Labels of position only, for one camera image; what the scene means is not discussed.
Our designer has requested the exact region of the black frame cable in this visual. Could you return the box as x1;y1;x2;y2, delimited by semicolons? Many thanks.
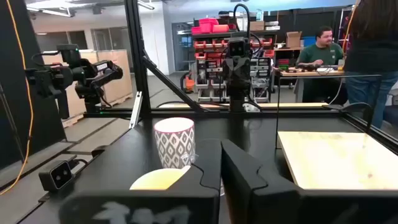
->
322;101;374;134

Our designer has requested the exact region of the cardboard box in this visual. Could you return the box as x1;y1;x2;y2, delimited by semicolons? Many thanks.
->
285;30;303;49

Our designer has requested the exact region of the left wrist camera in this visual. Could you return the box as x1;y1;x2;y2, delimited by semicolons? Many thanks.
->
228;37;250;58

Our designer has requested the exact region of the silver metal bracket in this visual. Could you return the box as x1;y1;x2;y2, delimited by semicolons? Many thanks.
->
128;90;144;129

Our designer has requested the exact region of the wooden work desk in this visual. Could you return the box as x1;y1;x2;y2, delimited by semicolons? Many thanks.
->
274;67;346;103

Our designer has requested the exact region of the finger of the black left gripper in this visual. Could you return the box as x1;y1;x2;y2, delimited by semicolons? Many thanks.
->
231;60;238;86
236;60;243;86

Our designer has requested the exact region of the yellow hanging cable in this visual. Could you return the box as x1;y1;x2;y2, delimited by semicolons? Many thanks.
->
0;0;34;196

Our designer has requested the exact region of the grey white patterned mug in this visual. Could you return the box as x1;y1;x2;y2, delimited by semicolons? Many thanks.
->
154;117;196;170

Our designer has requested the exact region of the small black table camera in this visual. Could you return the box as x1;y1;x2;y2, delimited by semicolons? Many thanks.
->
38;159;75;192

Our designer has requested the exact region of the light wooden board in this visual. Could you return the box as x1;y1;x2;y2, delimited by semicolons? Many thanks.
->
275;73;398;191

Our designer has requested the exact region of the black aluminium table frame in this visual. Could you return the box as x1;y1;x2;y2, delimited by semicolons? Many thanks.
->
83;0;398;153

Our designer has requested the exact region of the clear glass cup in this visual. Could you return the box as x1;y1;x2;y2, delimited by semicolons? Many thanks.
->
179;151;198;166

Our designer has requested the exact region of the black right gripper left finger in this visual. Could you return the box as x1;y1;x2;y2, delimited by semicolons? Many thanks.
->
58;138;222;224

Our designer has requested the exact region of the seated person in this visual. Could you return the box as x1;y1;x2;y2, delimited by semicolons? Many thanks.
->
295;26;348;105

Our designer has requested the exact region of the large wooden crate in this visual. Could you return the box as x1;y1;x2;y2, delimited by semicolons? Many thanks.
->
42;49;134;128

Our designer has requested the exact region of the peach ceramic mug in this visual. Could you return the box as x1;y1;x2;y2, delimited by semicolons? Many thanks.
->
129;166;192;191

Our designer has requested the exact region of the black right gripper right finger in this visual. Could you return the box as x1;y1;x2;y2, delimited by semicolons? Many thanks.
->
221;139;398;224

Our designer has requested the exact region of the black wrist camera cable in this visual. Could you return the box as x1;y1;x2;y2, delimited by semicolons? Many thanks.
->
232;2;264;60

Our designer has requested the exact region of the black side panel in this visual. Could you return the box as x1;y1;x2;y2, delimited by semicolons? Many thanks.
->
0;0;67;170

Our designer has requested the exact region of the orange floor machine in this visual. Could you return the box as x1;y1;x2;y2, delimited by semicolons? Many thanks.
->
182;73;197;93

